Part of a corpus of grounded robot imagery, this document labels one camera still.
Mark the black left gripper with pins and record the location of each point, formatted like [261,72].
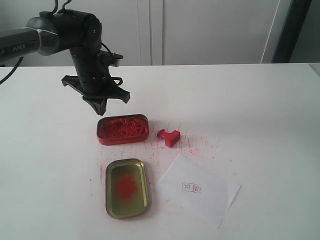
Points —
[93,81]

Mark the red rubber stamp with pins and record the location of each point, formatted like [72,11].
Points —
[170,138]

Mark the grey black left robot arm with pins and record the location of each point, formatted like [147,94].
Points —
[81,34]

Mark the red ink paste tin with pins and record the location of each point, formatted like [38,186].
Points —
[125,129]

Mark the white cabinet with doors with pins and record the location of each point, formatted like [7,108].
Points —
[189,32]

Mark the gold metal tin lid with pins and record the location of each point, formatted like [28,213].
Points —
[126,189]

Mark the white zip tie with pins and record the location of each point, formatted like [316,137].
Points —
[41,33]

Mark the white paper sheet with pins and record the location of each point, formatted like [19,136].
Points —
[205,194]

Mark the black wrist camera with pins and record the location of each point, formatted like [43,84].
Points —
[110,59]

